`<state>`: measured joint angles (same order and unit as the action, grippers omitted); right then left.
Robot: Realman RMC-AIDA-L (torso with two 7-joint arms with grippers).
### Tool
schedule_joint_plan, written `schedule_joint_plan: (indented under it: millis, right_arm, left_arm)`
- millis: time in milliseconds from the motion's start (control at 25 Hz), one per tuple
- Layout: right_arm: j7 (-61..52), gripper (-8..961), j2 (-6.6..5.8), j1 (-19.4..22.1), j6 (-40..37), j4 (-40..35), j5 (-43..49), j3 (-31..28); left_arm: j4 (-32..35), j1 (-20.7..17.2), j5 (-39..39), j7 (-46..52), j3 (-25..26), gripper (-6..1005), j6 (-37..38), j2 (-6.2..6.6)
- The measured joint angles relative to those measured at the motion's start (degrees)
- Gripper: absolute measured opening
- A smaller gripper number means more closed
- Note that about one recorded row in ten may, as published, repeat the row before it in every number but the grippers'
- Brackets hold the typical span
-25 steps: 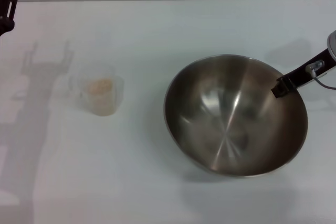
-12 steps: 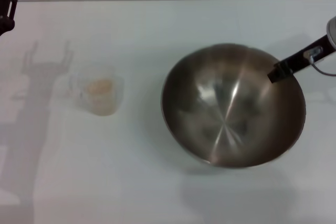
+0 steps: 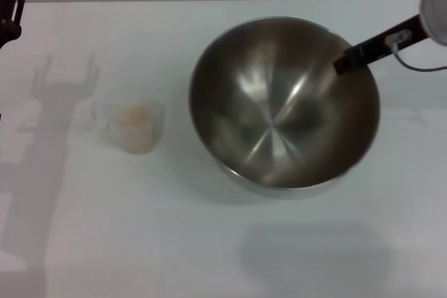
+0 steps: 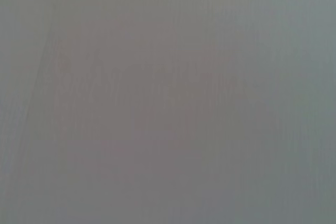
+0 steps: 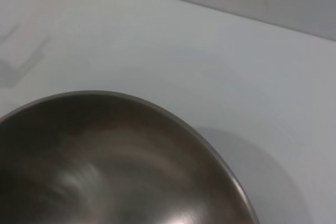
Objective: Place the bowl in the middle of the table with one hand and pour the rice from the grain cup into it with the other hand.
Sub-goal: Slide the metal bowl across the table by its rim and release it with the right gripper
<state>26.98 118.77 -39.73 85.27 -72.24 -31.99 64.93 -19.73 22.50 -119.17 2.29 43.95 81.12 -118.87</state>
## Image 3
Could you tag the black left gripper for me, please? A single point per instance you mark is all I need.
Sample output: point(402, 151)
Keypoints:
point(7, 34)

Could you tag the stainless steel mixing bowl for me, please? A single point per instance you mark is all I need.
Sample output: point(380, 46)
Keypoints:
point(279, 113)

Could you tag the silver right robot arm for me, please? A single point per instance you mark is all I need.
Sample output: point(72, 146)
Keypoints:
point(436, 12)

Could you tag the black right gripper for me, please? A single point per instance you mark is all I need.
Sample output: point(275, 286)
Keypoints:
point(394, 41)

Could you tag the rice grains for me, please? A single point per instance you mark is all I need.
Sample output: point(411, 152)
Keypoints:
point(134, 115)

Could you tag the clear plastic measuring cup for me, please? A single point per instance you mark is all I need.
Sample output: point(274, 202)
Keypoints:
point(139, 137)

